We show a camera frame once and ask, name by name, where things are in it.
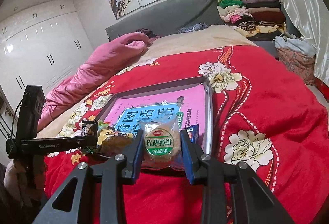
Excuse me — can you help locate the black green pea packet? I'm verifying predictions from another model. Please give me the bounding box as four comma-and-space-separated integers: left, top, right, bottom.
81, 120, 98, 154

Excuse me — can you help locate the nut bar clear wrapper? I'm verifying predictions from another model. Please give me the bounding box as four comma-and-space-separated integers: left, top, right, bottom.
98, 133, 134, 157

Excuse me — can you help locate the blue Oreo packet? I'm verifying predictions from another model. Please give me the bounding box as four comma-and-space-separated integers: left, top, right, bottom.
186, 124, 200, 143

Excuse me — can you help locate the round biscuit clear packet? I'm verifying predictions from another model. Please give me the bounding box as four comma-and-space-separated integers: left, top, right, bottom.
138, 116, 181, 170

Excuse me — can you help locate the gold cake snack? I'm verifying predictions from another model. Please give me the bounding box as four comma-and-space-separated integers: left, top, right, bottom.
97, 129, 119, 145

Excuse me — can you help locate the person left hand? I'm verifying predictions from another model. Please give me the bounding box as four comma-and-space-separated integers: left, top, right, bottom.
4, 160, 48, 204

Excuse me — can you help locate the red floral blanket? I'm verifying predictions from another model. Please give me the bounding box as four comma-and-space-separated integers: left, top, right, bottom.
45, 46, 328, 223

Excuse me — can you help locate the white wardrobe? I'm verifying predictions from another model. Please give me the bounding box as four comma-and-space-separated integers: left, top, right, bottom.
1, 0, 93, 108

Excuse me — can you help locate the pink and blue book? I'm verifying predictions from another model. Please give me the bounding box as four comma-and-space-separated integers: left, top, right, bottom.
100, 84, 205, 134

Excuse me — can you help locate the dark shallow tray box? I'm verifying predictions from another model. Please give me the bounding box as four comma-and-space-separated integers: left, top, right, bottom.
96, 76, 213, 154

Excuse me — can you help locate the pink quilt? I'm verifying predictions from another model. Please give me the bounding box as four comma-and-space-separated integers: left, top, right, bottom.
37, 32, 149, 131

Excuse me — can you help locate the floral fabric bag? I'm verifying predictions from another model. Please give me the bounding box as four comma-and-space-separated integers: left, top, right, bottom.
277, 48, 316, 86

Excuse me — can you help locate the beige bed sheet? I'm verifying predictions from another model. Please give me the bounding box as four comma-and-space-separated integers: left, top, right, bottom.
37, 25, 250, 138

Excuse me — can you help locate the grey blue cloth pile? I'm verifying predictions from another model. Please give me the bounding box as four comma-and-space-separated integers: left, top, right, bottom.
273, 32, 316, 57

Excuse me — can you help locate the dark patterned cloth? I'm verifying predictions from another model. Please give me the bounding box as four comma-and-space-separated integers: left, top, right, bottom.
178, 23, 209, 34

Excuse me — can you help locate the stack of folded clothes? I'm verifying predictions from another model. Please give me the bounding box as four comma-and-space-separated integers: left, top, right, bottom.
217, 0, 287, 41

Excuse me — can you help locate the grey headboard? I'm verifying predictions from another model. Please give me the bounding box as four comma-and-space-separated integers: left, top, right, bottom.
105, 0, 225, 41

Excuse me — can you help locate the white satin curtain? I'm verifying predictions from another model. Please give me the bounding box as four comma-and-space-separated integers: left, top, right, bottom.
280, 0, 328, 84

